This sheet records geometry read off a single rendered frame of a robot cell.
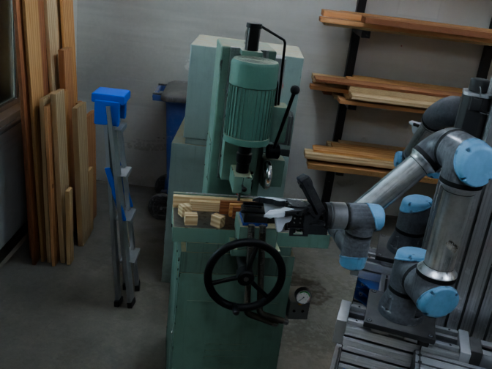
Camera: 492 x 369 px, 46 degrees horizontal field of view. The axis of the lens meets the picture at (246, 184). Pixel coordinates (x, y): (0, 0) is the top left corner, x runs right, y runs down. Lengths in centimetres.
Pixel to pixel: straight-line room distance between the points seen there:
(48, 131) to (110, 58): 142
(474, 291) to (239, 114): 101
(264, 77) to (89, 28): 275
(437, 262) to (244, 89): 88
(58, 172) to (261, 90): 171
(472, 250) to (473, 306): 21
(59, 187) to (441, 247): 237
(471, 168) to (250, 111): 84
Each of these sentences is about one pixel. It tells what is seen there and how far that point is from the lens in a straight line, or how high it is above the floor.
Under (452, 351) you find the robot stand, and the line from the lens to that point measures 202.
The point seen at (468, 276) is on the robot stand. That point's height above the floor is 94.
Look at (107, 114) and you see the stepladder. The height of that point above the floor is 107.
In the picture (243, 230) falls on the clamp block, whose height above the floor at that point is 95.
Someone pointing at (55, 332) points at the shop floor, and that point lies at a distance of 314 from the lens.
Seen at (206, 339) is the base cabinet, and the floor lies 41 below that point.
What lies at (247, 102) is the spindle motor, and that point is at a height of 137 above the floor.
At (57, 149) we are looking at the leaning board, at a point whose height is 73.
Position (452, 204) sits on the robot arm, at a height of 128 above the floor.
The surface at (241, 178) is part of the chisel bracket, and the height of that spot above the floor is 106.
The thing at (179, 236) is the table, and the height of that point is 86.
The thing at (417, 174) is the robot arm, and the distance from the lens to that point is 174.
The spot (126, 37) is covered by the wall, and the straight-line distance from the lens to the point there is 460.
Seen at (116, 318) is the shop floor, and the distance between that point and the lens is 322.
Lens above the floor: 183
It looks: 21 degrees down
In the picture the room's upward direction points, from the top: 7 degrees clockwise
